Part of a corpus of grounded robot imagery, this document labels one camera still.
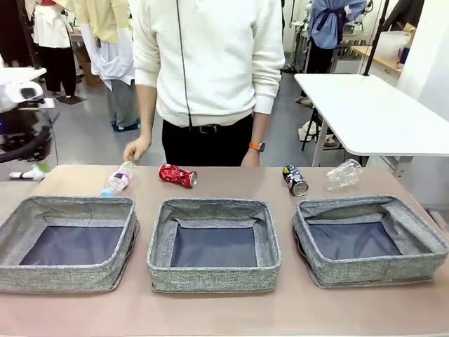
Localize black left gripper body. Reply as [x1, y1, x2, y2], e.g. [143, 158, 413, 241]
[0, 112, 39, 148]

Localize clear bottle with blue cap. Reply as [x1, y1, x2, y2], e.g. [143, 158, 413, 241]
[100, 160, 137, 197]

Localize crushed red drink can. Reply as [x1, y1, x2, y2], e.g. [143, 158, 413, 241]
[158, 163, 199, 190]

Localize black and purple drink can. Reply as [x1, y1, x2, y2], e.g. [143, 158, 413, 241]
[282, 164, 309, 197]

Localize person's left forearm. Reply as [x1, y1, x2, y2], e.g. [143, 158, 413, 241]
[250, 111, 273, 145]

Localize person's right forearm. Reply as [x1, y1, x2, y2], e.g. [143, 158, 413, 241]
[136, 84, 158, 141]

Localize person's right hand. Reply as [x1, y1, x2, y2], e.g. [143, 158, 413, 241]
[122, 135, 152, 166]

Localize person's left hand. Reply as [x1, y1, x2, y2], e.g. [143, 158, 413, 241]
[241, 149, 262, 168]

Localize black stand pole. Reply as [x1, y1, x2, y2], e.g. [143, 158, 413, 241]
[15, 0, 40, 71]
[363, 0, 389, 77]

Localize brown cardboard box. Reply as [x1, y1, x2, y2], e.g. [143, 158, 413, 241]
[79, 45, 102, 87]

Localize blue floor mat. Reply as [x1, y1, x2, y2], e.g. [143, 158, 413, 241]
[111, 119, 145, 133]

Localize grey trousers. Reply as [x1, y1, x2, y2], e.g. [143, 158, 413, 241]
[105, 79, 140, 130]

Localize person in white blouse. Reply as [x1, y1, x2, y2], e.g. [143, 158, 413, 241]
[33, 0, 78, 98]

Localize grey fabric basket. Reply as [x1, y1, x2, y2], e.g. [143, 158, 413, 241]
[146, 197, 282, 293]
[291, 194, 449, 289]
[0, 195, 140, 294]

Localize white hanging shirt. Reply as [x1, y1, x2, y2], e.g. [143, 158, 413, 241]
[81, 26, 136, 93]

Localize yellow cardigan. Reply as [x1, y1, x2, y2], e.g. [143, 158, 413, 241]
[72, 0, 130, 45]

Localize black belt with buckle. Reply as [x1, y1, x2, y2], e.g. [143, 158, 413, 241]
[164, 121, 248, 136]

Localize person in white sweater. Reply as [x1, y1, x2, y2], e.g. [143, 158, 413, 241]
[132, 0, 287, 168]

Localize white cloth bag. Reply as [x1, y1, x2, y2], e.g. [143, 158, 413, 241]
[297, 119, 322, 142]

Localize large white table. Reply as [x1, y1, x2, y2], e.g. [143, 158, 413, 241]
[293, 72, 449, 180]

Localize light wood desk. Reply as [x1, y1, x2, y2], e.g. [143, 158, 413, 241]
[350, 44, 404, 77]

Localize translucent plastic box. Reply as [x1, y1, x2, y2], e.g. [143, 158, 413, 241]
[378, 30, 411, 66]

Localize hanging black jacket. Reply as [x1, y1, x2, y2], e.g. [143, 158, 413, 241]
[382, 0, 422, 31]

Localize thin black cord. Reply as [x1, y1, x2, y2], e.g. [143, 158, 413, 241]
[175, 0, 194, 128]

